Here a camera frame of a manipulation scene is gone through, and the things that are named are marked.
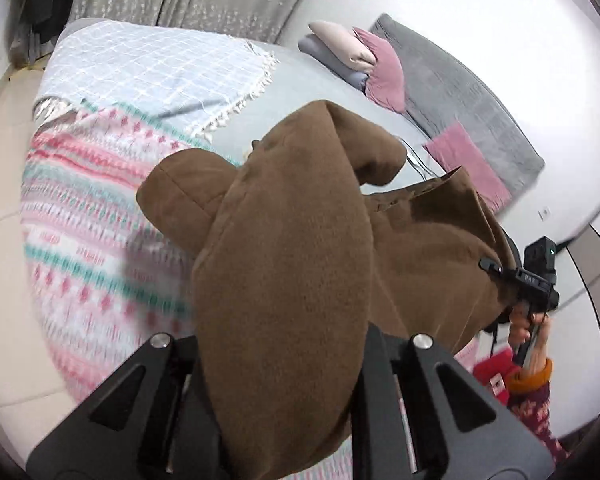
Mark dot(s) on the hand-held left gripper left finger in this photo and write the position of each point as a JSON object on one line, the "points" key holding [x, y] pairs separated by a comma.
{"points": [[130, 410]]}

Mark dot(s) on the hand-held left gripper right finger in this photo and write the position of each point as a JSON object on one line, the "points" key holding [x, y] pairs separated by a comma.
{"points": [[445, 410]]}

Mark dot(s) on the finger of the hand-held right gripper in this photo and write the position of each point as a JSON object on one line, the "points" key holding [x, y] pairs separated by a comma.
{"points": [[491, 265]]}

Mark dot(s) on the brown coat with fur collar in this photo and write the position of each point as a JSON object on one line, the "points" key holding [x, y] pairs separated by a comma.
{"points": [[290, 260]]}

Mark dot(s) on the person's right forearm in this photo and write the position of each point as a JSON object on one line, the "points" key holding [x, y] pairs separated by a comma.
{"points": [[537, 400]]}

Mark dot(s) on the hanging dark clothes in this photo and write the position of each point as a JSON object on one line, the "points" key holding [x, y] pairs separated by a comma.
{"points": [[40, 5]]}

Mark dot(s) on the person's right hand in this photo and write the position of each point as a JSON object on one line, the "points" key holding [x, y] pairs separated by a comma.
{"points": [[519, 327]]}

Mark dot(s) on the red cloth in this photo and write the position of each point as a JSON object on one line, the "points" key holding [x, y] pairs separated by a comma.
{"points": [[495, 375]]}

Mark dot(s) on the white wardrobe door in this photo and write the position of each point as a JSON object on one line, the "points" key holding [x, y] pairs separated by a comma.
{"points": [[587, 320]]}

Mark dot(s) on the pink pillow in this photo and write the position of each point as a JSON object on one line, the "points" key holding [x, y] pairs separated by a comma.
{"points": [[467, 165], [382, 67]]}

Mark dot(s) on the patterned knit blanket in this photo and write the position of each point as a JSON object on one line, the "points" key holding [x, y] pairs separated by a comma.
{"points": [[90, 240]]}

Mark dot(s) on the grey padded headboard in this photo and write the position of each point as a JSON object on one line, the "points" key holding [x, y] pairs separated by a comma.
{"points": [[460, 90]]}

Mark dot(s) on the grey-blue pillow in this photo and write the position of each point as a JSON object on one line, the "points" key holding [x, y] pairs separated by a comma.
{"points": [[330, 62]]}

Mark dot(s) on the bed with grey-blue sheet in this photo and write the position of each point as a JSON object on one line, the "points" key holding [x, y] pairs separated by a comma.
{"points": [[310, 80]]}

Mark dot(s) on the beige pillow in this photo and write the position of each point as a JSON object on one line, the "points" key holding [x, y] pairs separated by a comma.
{"points": [[342, 42]]}

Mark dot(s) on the light blue checked fringed blanket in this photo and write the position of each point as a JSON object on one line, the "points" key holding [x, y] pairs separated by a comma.
{"points": [[150, 75]]}

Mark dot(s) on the white wall socket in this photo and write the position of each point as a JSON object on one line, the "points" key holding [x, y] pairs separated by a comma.
{"points": [[545, 213]]}

